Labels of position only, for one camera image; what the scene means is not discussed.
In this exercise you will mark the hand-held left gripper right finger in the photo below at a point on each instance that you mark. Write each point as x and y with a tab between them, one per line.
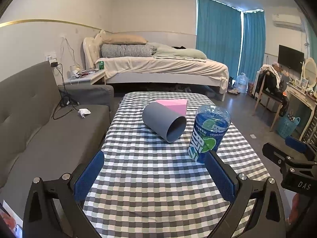
220	178

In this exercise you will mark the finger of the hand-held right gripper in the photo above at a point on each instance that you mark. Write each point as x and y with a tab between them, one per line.
296	144
272	153

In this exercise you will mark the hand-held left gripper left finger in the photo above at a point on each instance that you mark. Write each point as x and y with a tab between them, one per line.
89	176

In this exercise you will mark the grey cup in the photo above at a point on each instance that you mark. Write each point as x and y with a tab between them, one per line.
158	119

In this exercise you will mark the person's right forearm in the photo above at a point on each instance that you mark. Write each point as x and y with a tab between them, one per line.
295	209

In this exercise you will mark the blue laundry basket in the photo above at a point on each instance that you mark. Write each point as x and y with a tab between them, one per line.
287	127

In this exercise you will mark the white dresser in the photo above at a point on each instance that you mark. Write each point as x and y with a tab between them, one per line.
301	101

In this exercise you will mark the blue soda bottle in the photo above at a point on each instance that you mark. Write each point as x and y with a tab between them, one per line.
208	133

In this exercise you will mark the wooden chair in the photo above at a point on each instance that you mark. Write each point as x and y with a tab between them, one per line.
261	96

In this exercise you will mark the checkered tablecloth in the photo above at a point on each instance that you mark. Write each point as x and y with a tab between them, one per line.
148	166

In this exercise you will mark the crumpled white tissue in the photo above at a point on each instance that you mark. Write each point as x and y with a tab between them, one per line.
84	112

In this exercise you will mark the black jacket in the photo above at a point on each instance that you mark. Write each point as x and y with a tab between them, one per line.
272	85

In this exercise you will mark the grey sofa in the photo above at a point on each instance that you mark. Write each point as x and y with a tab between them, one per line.
37	133

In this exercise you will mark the white garment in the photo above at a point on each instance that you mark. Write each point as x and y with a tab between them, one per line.
275	75

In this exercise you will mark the white shoe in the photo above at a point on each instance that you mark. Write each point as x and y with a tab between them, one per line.
232	91

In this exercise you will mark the oval vanity mirror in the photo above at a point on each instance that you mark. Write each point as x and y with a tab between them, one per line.
310	72

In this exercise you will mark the clear water jug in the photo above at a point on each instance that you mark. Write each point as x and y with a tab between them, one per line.
242	83

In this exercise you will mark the black boots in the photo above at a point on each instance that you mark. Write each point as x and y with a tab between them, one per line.
231	82

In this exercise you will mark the pink box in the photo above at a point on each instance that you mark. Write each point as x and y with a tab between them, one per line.
177	106

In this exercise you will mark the black television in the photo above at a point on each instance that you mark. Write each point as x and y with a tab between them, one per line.
290	55

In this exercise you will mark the phone with lit screen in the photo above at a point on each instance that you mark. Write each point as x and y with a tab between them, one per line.
10	220

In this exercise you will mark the white nightstand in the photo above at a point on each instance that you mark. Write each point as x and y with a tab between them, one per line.
95	78

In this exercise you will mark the green bottle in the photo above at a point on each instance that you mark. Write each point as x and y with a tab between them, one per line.
101	65

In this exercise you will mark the narrow teal curtain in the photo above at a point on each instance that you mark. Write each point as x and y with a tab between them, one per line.
252	42

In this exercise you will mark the black charger plug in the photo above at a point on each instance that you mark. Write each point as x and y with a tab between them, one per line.
54	64

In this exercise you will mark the white bed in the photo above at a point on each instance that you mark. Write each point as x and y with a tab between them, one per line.
90	52

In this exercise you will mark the cream bed sheet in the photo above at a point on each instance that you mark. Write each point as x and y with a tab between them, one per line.
161	69

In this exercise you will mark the white air conditioner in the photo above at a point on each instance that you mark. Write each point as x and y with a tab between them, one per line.
286	19

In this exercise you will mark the checkered duvet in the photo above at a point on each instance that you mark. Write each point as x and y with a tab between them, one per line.
126	50

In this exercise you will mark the pale green blanket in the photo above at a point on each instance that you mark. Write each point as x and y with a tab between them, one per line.
183	52

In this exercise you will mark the wide teal curtain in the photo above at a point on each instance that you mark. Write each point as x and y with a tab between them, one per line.
218	32

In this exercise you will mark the beige pillow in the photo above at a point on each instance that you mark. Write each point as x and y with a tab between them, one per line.
123	39

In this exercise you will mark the white photo frame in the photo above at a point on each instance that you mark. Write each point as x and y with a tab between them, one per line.
304	82

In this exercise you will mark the white wall socket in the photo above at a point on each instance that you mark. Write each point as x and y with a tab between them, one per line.
50	55

